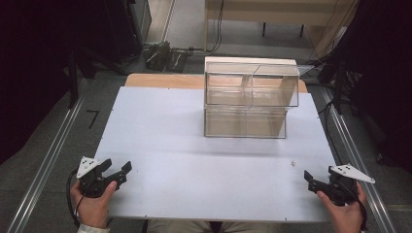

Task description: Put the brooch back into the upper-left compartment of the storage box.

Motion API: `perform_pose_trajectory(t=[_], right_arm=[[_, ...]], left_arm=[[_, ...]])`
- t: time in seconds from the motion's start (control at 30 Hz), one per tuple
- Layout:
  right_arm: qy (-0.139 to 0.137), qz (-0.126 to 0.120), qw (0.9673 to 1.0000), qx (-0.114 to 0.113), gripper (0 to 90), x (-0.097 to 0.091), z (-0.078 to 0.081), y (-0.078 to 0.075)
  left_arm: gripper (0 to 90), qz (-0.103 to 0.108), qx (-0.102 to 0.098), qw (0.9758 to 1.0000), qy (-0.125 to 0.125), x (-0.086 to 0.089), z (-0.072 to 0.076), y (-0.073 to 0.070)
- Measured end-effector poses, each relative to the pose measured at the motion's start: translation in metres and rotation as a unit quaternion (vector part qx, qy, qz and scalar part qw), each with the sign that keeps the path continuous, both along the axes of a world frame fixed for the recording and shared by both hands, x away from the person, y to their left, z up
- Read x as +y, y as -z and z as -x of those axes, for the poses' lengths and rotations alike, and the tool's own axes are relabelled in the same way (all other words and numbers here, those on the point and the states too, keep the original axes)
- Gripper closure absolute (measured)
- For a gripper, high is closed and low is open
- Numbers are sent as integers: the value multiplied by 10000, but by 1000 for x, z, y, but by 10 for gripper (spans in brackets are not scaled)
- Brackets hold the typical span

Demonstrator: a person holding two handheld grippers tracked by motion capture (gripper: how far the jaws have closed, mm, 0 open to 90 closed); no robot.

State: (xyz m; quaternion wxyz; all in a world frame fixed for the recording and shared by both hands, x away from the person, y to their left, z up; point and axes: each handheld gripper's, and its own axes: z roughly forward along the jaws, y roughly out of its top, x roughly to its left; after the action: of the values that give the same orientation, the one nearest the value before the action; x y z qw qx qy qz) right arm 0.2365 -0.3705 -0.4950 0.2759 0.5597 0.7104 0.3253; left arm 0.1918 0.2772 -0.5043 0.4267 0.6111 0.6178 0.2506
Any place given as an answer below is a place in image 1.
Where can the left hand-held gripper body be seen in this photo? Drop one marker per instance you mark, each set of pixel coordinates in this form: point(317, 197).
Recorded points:
point(92, 185)

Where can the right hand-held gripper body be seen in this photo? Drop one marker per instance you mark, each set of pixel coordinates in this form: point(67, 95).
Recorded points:
point(343, 191)

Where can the person's left hand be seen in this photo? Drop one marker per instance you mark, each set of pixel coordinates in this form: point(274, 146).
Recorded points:
point(92, 210)

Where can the person's right hand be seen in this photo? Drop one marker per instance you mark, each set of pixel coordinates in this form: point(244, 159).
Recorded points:
point(348, 218)

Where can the person's white sleeve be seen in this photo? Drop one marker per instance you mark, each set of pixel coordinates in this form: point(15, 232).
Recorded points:
point(92, 229)

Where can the black stand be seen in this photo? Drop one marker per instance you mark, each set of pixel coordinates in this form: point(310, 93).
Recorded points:
point(338, 87)
point(73, 81)

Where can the clear acrylic drawer cabinet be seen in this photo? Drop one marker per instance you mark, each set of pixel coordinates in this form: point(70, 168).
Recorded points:
point(246, 97)

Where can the black curtain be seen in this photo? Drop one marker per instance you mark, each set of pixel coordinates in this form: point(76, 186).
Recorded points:
point(32, 64)
point(385, 81)

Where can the black equipment on floor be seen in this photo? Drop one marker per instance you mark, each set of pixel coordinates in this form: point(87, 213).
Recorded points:
point(165, 58)

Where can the dark cabinet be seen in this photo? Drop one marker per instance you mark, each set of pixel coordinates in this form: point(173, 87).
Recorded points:
point(132, 26)

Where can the light wooden bench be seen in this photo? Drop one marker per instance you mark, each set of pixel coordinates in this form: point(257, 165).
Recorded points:
point(275, 13)

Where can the aluminium floor rail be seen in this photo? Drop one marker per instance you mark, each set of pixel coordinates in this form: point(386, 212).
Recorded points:
point(48, 161)
point(356, 158)

